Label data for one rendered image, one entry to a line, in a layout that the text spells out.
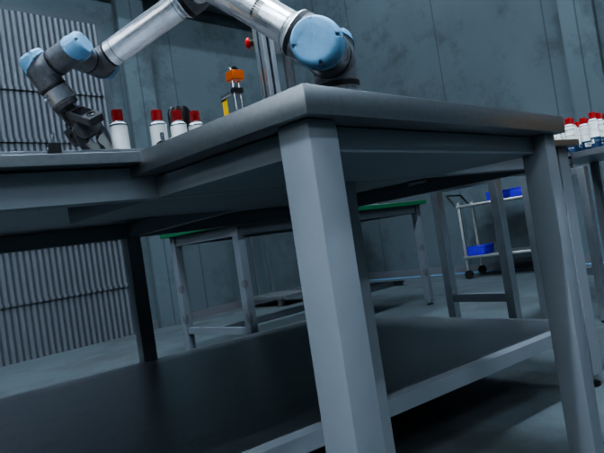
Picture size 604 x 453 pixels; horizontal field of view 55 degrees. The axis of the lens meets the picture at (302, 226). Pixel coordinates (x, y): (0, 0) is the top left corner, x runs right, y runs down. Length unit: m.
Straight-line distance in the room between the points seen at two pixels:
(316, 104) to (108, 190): 0.47
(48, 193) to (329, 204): 0.50
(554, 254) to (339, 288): 0.79
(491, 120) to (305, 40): 0.47
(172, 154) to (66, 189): 0.20
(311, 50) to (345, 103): 0.57
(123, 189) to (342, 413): 0.57
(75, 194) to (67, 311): 4.39
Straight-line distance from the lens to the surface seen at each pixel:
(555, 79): 6.49
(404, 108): 0.95
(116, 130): 1.78
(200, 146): 0.94
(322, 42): 1.39
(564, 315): 1.50
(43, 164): 1.04
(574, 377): 1.53
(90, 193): 1.09
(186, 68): 6.63
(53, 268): 5.41
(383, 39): 7.60
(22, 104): 5.59
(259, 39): 1.94
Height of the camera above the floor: 0.63
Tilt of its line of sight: 1 degrees up
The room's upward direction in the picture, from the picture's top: 9 degrees counter-clockwise
